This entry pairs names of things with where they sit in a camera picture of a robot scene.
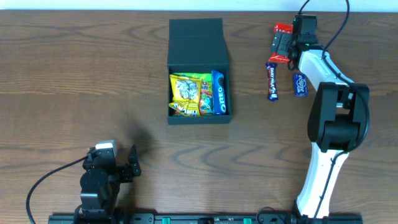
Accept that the red snack bag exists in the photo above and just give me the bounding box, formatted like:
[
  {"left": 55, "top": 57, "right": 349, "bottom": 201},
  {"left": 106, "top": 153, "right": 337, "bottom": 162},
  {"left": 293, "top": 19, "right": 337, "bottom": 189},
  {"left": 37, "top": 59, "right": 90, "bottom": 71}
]
[{"left": 269, "top": 23, "right": 293, "bottom": 63}]

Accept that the small blue candy pack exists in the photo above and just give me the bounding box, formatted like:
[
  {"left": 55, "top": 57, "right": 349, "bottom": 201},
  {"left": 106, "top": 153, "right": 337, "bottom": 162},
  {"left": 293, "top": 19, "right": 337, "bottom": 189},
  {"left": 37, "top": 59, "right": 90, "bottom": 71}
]
[{"left": 293, "top": 73, "right": 308, "bottom": 97}]

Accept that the Dairy Milk chocolate bar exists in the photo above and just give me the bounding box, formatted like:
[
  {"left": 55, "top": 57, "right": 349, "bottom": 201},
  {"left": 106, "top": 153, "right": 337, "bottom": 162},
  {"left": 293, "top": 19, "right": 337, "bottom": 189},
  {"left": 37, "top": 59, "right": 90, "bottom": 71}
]
[{"left": 266, "top": 62, "right": 279, "bottom": 101}]

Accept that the blue Oreo pack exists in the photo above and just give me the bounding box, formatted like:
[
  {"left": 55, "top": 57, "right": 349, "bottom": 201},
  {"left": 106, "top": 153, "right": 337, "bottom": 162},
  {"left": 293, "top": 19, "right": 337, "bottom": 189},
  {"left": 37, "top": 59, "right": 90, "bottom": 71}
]
[{"left": 211, "top": 70, "right": 226, "bottom": 115}]

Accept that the dark green box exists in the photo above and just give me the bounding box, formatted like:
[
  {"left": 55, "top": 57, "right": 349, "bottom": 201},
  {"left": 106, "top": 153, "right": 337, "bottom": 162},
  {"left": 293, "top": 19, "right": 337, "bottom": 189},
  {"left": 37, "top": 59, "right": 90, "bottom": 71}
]
[{"left": 167, "top": 18, "right": 233, "bottom": 125}]

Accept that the yellow snack bag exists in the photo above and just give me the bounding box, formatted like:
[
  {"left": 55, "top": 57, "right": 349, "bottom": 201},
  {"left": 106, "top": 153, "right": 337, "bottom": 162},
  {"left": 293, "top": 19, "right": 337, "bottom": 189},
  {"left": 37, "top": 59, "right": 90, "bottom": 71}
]
[{"left": 169, "top": 75, "right": 201, "bottom": 116}]

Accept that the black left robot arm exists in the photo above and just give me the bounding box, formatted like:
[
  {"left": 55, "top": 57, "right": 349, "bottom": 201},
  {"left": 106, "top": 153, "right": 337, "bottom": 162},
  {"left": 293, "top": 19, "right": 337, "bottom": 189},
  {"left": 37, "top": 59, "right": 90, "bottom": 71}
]
[{"left": 73, "top": 140, "right": 141, "bottom": 223}]

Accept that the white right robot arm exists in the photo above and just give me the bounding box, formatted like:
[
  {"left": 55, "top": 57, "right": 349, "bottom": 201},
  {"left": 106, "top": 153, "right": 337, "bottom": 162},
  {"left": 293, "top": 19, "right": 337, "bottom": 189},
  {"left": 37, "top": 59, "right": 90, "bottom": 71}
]
[{"left": 272, "top": 12, "right": 370, "bottom": 223}]

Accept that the Haribo gummy bag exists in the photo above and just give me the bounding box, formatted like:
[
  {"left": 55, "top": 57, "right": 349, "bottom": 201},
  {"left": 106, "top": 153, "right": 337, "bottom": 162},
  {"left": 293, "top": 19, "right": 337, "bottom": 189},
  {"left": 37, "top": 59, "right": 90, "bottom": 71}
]
[{"left": 170, "top": 73, "right": 213, "bottom": 116}]

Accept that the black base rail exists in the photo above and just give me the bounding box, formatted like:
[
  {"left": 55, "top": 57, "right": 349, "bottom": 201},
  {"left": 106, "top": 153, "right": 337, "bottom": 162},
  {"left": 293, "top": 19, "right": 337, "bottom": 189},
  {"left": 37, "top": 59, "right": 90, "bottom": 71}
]
[{"left": 48, "top": 213, "right": 363, "bottom": 224}]

